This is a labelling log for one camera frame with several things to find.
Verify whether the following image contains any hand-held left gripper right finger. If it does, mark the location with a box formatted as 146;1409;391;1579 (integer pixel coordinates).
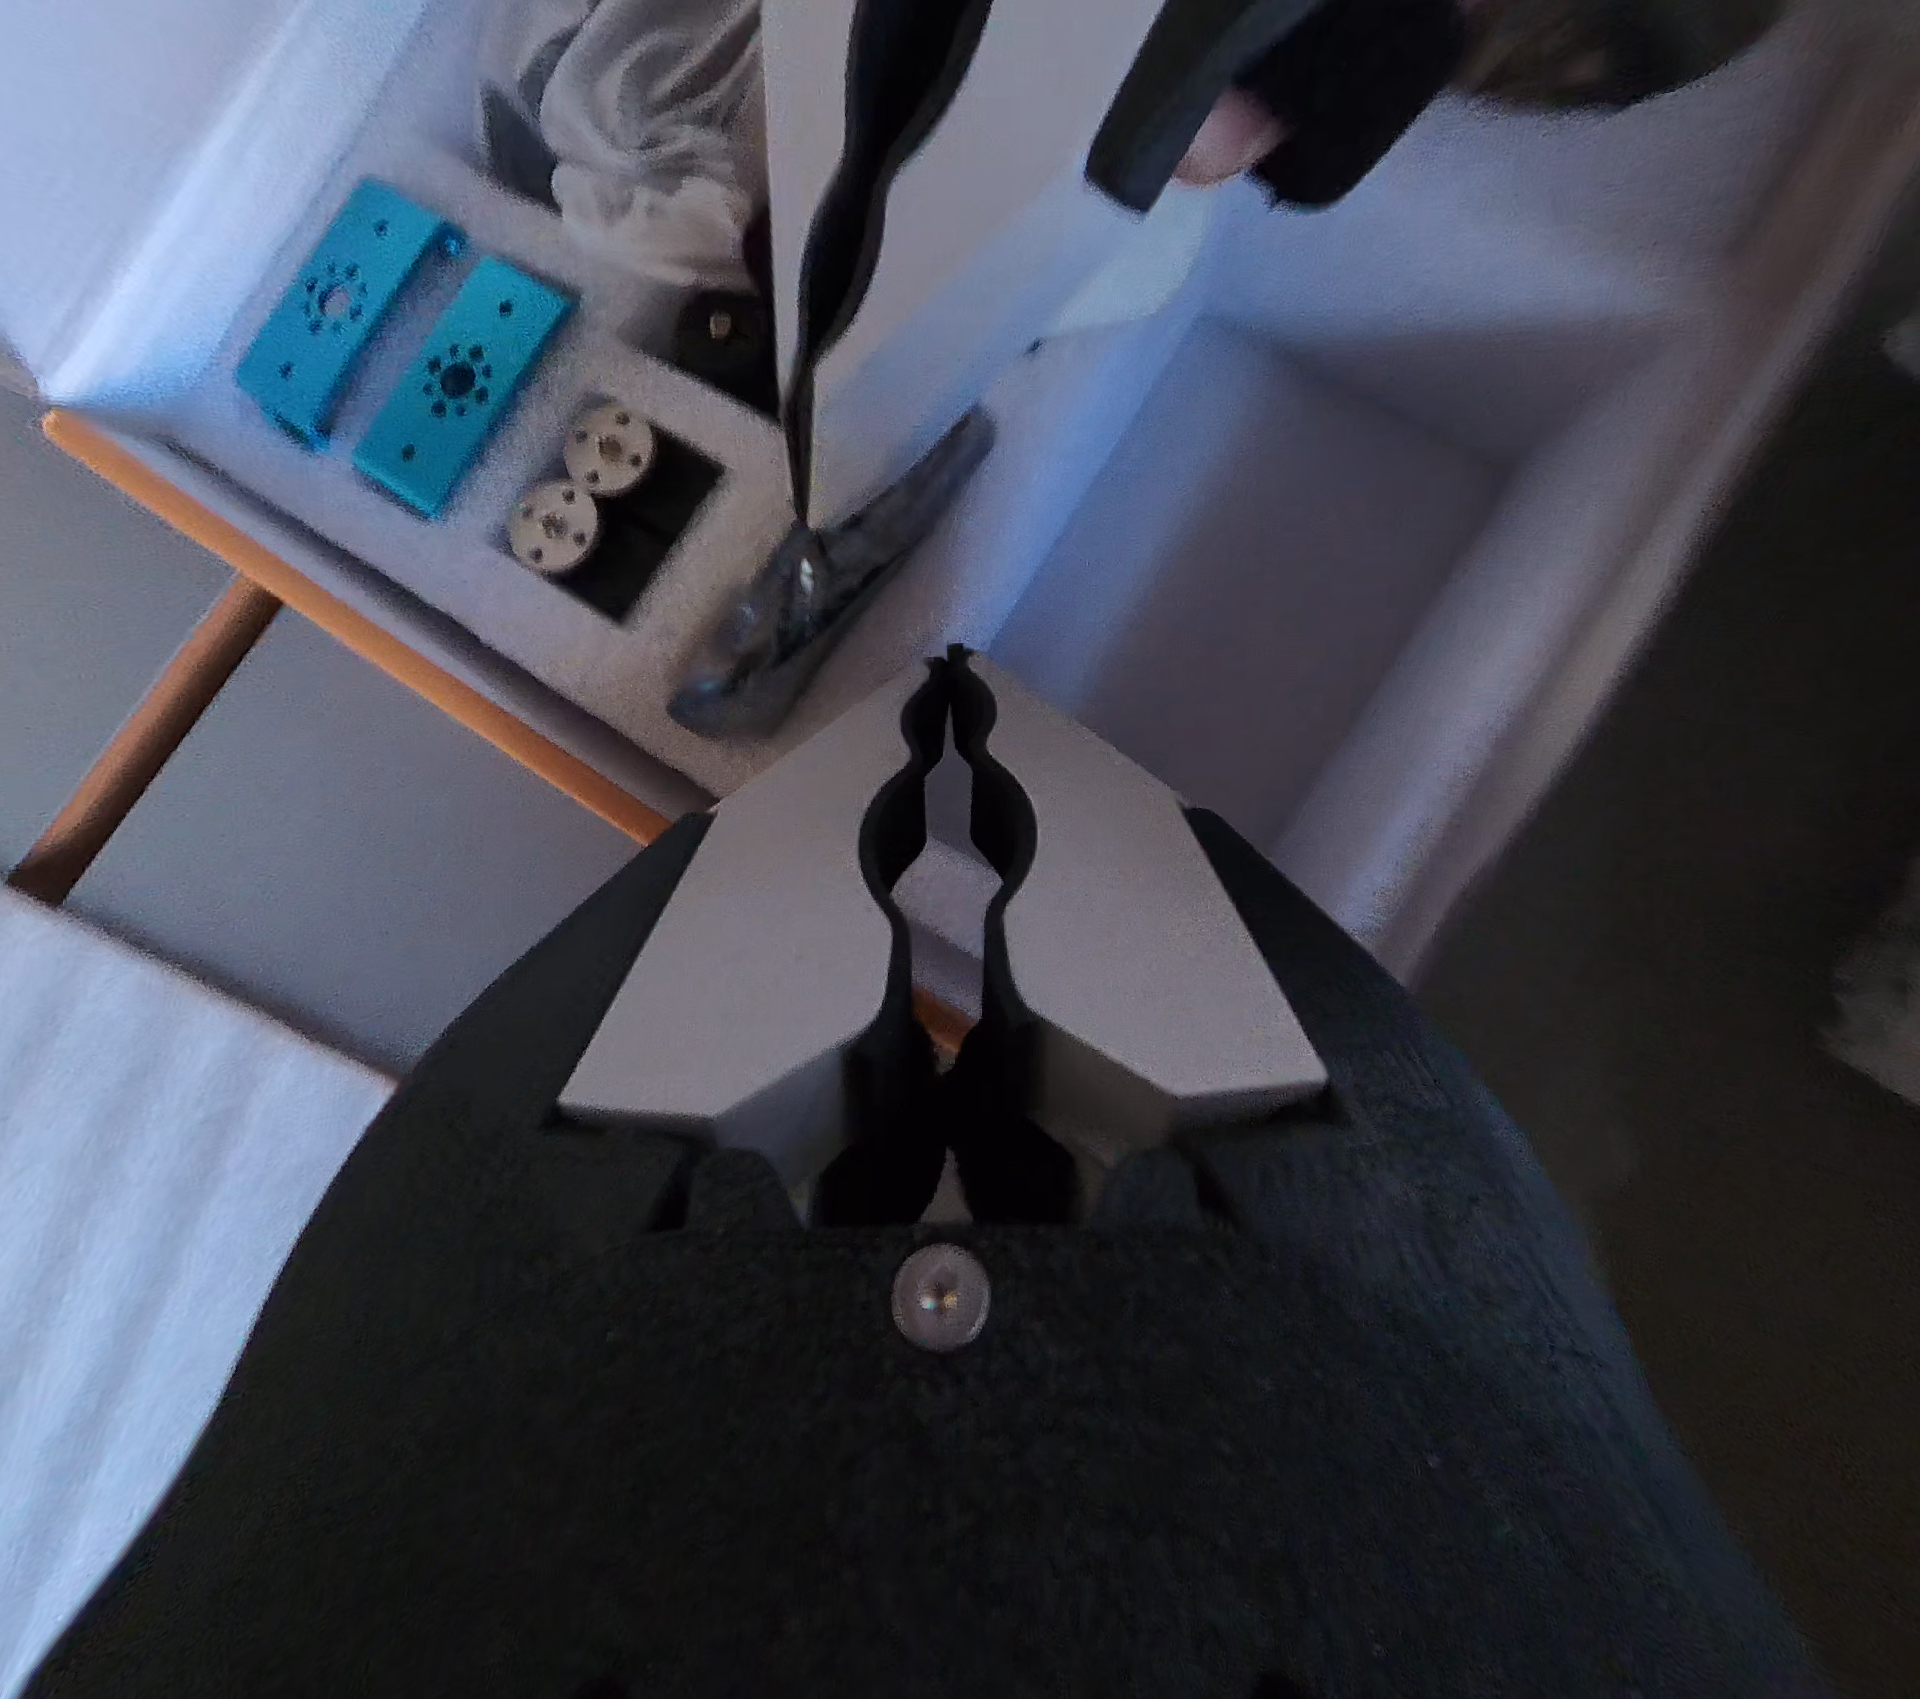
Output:
944;646;1334;1227

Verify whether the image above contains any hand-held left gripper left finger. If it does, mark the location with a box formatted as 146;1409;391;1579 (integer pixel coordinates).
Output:
558;650;962;1227

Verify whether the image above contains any white foam insert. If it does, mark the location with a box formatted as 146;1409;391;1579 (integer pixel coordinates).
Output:
149;0;1802;981

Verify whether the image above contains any silver foil bag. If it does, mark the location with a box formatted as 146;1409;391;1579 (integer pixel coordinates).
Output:
666;410;999;742

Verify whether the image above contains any white foam sheet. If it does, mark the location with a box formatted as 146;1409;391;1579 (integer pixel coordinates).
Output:
0;889;400;1655

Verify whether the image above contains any white and orange cardboard box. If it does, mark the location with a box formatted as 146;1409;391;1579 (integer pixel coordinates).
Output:
0;0;1920;1055

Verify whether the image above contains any brown desk divider strip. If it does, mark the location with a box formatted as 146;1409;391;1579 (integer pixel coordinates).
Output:
5;574;288;905

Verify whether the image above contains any white plastic bag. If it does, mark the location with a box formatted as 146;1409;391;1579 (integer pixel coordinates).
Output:
480;0;781;262

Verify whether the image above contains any blue metal bracket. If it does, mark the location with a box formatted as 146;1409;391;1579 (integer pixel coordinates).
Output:
235;176;468;448
351;256;579;520

